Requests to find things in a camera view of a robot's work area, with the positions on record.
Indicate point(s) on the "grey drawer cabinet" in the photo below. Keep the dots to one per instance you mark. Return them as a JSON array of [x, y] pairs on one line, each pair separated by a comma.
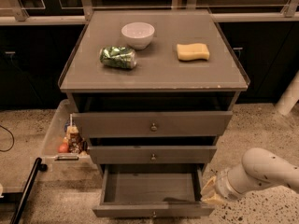
[[160, 81]]

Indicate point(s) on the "black pole stand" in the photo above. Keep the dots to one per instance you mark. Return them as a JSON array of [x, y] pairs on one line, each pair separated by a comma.
[[38, 166]]

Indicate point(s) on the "red apple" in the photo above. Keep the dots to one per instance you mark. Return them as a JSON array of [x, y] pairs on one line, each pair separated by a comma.
[[63, 148]]

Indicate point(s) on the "yellow sponge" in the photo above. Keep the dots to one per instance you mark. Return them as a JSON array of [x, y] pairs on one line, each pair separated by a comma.
[[191, 52]]

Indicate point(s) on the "metal railing frame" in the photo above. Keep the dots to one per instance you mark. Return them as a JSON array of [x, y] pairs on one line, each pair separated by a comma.
[[55, 12]]

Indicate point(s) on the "grey top drawer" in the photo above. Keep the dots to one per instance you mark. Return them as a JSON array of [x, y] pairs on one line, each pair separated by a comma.
[[152, 124]]

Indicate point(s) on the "crushed green soda can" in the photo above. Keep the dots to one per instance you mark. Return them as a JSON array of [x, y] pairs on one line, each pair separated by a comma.
[[118, 57]]

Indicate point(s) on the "grey drawer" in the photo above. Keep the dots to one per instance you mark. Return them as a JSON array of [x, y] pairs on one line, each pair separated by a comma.
[[152, 190], [152, 124], [151, 150]]

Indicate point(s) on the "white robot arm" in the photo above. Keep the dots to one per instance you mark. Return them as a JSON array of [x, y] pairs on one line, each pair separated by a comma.
[[258, 151]]

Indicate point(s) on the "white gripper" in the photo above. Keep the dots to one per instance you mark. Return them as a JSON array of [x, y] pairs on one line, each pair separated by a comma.
[[222, 183]]

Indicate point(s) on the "grey middle drawer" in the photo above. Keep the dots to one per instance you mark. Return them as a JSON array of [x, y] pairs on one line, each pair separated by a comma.
[[151, 150]]

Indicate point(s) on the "grey bottom drawer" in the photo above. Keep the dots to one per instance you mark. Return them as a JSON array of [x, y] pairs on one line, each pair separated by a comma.
[[152, 190]]

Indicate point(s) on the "brown snack bottle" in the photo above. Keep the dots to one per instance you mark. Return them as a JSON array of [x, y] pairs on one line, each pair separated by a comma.
[[74, 140]]

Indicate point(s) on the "white ceramic bowl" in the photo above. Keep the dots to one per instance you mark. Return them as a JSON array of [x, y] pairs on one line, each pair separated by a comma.
[[138, 35]]

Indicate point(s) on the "clear plastic storage bin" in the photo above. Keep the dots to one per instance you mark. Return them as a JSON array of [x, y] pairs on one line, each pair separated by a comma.
[[54, 138]]

